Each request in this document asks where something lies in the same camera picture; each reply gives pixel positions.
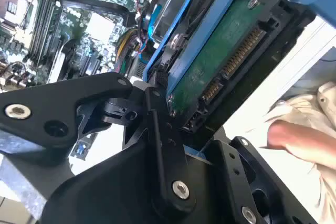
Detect hard disk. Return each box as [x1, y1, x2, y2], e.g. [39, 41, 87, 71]
[143, 0, 336, 134]

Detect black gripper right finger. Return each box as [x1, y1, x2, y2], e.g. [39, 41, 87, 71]
[203, 135, 320, 224]

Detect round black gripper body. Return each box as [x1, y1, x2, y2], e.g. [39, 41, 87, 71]
[40, 119, 318, 224]

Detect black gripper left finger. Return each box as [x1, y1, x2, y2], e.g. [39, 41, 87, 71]
[0, 62, 197, 213]

